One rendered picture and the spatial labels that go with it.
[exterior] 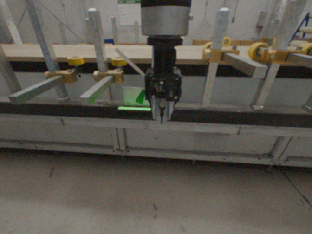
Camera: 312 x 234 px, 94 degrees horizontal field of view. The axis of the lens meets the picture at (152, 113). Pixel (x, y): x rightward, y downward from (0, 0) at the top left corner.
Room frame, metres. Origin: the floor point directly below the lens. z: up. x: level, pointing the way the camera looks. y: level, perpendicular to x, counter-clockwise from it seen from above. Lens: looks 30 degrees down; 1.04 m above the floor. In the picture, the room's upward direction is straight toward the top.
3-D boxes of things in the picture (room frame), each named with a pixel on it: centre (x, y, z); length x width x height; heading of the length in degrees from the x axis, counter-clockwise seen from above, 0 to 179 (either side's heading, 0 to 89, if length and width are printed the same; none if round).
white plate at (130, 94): (0.67, 0.02, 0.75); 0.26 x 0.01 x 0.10; 85
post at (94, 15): (0.71, 0.23, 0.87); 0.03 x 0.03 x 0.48; 85
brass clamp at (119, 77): (0.71, 0.21, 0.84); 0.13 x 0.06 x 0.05; 85
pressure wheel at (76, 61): (0.86, 0.43, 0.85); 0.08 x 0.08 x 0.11
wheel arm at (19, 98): (0.66, 0.45, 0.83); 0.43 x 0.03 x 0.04; 175
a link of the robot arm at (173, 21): (0.32, -0.03, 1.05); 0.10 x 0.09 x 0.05; 85
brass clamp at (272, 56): (0.64, -0.54, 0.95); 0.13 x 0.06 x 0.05; 85
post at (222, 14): (0.67, -0.27, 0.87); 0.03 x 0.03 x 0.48; 85
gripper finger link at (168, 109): (0.32, -0.04, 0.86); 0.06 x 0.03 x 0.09; 175
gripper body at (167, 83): (0.32, -0.02, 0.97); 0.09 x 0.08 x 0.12; 175
